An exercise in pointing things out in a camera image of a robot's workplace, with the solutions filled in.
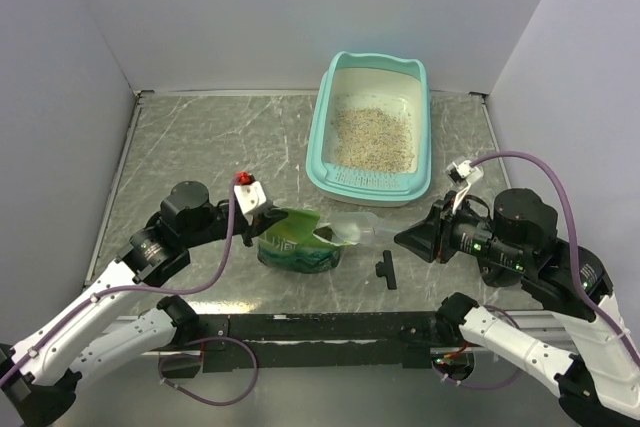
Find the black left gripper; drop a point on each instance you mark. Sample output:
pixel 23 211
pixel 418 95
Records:
pixel 260 223

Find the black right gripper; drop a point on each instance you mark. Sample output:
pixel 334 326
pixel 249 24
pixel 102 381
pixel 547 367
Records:
pixel 431 237

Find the green cat litter bag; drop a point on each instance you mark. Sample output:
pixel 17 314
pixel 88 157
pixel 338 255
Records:
pixel 301 243

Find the clear plastic scoop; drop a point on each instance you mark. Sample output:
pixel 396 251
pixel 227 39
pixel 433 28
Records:
pixel 365 228

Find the teal cat litter box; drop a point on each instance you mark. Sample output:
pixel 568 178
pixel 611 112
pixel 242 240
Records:
pixel 399 87

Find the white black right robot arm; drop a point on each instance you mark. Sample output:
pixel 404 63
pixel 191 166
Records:
pixel 598 384

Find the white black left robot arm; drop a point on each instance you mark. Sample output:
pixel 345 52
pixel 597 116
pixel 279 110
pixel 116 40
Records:
pixel 128 311

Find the beige cat litter granules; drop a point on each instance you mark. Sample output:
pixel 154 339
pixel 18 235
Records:
pixel 370 139

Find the small black T-shaped part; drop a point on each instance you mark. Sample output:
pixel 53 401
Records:
pixel 385 269

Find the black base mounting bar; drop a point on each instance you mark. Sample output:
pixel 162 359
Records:
pixel 226 342

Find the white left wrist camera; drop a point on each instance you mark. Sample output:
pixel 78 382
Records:
pixel 252 198

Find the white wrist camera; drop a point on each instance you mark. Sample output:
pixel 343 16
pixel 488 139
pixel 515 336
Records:
pixel 463 176
pixel 252 198

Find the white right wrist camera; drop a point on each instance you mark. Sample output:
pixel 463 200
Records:
pixel 463 176

